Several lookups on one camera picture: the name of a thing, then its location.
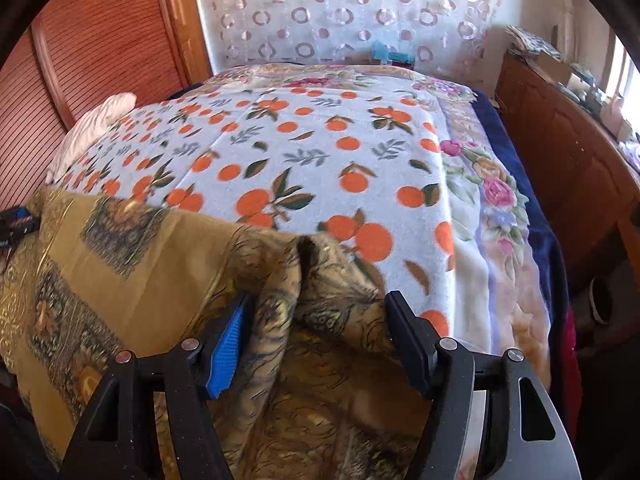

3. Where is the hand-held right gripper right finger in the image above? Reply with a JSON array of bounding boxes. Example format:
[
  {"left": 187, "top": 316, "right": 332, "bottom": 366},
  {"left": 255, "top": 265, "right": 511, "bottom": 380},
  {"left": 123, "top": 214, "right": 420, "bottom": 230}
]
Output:
[{"left": 384, "top": 290, "right": 583, "bottom": 480}]

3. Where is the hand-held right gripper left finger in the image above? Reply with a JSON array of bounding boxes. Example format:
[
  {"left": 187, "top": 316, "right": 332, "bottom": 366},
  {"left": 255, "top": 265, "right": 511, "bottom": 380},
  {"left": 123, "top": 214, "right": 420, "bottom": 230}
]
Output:
[{"left": 60, "top": 292, "right": 253, "bottom": 480}]

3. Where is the gold patterned bedspread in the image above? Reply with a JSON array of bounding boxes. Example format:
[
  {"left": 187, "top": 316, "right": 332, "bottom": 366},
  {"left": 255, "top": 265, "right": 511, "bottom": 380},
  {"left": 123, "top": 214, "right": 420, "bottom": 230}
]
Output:
[{"left": 0, "top": 187, "right": 441, "bottom": 480}]

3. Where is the red cloth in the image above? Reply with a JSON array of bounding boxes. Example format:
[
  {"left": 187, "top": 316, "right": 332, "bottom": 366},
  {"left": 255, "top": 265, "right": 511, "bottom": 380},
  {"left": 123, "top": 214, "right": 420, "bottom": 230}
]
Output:
[{"left": 562, "top": 305, "right": 583, "bottom": 411}]

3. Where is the navy blue bed sheet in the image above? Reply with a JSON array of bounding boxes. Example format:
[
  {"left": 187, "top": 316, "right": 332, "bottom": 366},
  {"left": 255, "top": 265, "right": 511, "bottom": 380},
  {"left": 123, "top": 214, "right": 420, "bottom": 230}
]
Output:
[{"left": 472, "top": 90, "right": 571, "bottom": 391}]

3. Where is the floral blanket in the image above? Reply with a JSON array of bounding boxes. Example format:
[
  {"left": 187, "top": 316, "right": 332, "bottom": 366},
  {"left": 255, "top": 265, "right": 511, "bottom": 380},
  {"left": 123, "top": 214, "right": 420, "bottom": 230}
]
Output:
[{"left": 210, "top": 62, "right": 551, "bottom": 480}]

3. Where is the white-rimmed round container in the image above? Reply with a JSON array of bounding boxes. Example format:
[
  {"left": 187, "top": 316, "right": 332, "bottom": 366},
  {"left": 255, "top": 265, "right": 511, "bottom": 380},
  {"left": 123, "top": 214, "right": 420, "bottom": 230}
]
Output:
[{"left": 589, "top": 275, "right": 615, "bottom": 326}]

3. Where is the wooden slatted wardrobe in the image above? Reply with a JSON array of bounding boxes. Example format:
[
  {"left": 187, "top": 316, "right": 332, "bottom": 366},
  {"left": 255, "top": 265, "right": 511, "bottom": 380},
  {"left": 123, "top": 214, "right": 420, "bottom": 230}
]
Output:
[{"left": 0, "top": 0, "right": 213, "bottom": 211}]

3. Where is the orange fruit print blanket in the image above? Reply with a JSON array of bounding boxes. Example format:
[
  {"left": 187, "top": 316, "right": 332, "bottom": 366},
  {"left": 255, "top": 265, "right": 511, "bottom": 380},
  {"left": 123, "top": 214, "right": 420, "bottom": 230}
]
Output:
[{"left": 47, "top": 87, "right": 458, "bottom": 356}]

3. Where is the wooden low cabinet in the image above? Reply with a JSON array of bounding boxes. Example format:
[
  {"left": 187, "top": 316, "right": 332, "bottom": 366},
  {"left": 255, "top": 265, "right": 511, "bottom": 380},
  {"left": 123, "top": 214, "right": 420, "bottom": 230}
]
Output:
[{"left": 495, "top": 52, "right": 640, "bottom": 281}]

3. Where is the blue plastic item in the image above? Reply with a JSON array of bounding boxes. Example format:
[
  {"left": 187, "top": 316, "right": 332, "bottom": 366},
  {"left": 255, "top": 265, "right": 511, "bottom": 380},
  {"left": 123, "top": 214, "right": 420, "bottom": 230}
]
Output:
[{"left": 370, "top": 41, "right": 416, "bottom": 66}]

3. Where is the cardboard box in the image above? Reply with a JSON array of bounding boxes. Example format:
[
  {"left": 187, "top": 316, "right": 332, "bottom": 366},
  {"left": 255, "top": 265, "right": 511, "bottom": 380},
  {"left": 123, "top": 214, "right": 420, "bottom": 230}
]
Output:
[{"left": 530, "top": 52, "right": 573, "bottom": 86}]

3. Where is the pink bottle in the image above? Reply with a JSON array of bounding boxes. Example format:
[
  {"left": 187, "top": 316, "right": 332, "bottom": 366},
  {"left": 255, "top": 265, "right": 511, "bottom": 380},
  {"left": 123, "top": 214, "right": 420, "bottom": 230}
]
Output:
[{"left": 605, "top": 95, "right": 626, "bottom": 127}]

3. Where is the stack of folded cloths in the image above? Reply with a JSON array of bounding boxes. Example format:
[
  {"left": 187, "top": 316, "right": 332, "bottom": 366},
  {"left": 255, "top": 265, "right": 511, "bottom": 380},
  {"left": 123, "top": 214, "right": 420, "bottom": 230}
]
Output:
[{"left": 505, "top": 25, "right": 563, "bottom": 58}]

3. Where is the circle patterned sheer curtain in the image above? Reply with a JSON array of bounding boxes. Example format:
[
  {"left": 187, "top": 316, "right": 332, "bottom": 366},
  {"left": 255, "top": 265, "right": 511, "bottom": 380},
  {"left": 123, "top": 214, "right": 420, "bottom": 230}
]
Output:
[{"left": 190, "top": 0, "right": 506, "bottom": 68}]

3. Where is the window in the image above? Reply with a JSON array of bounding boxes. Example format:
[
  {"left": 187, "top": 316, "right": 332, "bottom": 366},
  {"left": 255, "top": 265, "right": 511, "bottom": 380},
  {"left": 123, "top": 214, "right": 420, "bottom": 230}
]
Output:
[{"left": 607, "top": 25, "right": 640, "bottom": 111}]

